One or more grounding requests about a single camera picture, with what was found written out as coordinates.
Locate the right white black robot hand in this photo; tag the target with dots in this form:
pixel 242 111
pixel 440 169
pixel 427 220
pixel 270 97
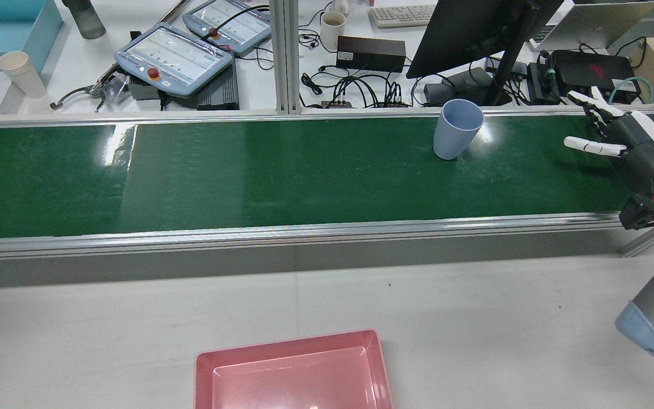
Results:
pixel 645 153

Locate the light blue plastic cup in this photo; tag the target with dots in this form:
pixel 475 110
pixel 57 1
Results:
pixel 455 136

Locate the metal reacher grabber tool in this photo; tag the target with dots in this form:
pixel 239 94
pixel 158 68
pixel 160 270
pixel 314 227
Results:
pixel 103 85

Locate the black docking box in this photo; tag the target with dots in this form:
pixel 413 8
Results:
pixel 369 54

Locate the pink plastic box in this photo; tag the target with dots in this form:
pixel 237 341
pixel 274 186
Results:
pixel 298 375

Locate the black finned controller box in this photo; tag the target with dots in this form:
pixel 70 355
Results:
pixel 219 91

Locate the small black adapter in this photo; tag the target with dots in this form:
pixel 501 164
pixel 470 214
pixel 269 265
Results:
pixel 540 85

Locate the silver laptop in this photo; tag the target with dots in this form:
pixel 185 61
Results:
pixel 594 23

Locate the black computer monitor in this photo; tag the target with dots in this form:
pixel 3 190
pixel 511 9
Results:
pixel 463 34

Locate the white keyboard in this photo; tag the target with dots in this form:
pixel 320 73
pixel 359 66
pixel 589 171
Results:
pixel 403 16

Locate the black usb hub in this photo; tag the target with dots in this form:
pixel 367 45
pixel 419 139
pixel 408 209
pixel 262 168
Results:
pixel 338 104

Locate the white tape roll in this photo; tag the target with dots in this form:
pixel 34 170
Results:
pixel 332 31

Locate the small white object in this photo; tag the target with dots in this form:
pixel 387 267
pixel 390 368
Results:
pixel 341 7

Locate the black earphones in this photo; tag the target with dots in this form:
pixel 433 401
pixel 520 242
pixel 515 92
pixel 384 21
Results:
pixel 307 40

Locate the green conveyor belt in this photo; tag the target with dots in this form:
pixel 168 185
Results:
pixel 247 176

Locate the blue-grey teach pendant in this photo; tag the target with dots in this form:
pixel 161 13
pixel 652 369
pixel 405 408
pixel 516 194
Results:
pixel 230 23
pixel 174 57

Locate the clear plastic bag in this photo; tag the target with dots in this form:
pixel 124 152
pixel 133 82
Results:
pixel 117 88

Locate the dark grey tumbler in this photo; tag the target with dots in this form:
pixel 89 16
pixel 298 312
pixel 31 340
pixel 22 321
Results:
pixel 86 20

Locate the light blue plastic bin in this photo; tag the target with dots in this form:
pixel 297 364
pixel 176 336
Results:
pixel 9 34

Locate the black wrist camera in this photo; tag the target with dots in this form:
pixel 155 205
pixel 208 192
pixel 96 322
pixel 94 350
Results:
pixel 639 213

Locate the aluminium frame post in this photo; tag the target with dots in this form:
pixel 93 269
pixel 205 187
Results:
pixel 285 57

